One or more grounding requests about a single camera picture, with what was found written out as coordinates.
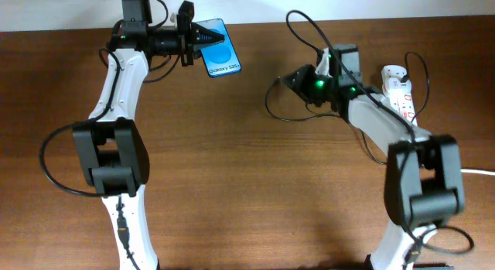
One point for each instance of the blue Galaxy smartphone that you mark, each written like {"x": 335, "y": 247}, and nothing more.
{"x": 221, "y": 59}

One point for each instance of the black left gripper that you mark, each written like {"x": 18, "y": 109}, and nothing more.
{"x": 201, "y": 36}

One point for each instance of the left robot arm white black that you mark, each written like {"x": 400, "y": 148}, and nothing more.
{"x": 112, "y": 155}

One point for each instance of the white USB charger adapter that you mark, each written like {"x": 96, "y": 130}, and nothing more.
{"x": 391, "y": 77}

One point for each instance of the white power strip red switches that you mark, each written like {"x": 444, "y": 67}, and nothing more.
{"x": 404, "y": 105}

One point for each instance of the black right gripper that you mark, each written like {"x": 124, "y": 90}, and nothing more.
{"x": 302, "y": 86}

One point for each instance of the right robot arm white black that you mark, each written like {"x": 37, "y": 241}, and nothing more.
{"x": 423, "y": 186}

